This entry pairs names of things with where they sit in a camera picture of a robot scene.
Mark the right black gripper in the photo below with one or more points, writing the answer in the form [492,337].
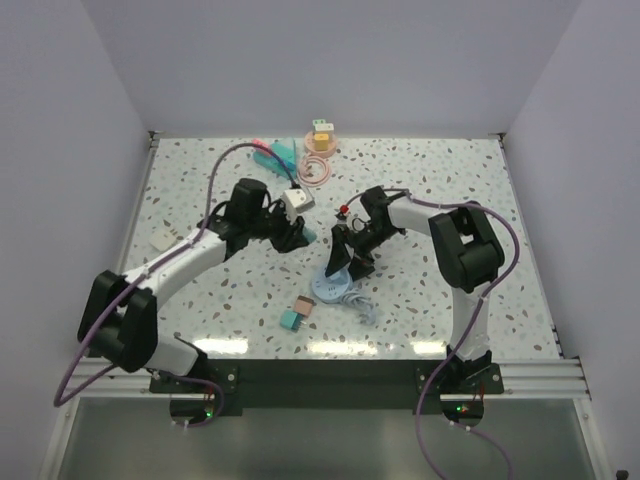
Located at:
[361,266]

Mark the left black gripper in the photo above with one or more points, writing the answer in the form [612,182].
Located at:
[292,237]

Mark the teal plug adapter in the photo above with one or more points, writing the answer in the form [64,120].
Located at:
[292,321]
[309,235]

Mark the blue round power socket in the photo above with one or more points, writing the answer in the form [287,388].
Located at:
[331,289]

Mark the brown pink plug adapter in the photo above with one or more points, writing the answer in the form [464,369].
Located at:
[303,306]

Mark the pink round power socket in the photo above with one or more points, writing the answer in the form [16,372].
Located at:
[309,147]

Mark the yellow plug adapter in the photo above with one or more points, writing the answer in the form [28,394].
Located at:
[321,141]

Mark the green plug adapter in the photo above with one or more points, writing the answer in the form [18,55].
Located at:
[316,123]

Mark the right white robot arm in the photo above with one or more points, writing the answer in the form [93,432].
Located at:
[468,255]

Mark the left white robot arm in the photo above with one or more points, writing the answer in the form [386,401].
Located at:
[120,321]

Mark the white plug adapter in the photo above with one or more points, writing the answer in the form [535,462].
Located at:
[163,239]

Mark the teal triangular power strip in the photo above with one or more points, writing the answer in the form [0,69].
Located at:
[276,157]

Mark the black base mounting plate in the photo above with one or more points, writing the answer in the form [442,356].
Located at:
[424,386]

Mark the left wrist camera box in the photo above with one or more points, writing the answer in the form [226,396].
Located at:
[297,201]

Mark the aluminium frame rail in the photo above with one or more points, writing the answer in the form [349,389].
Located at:
[114,384]

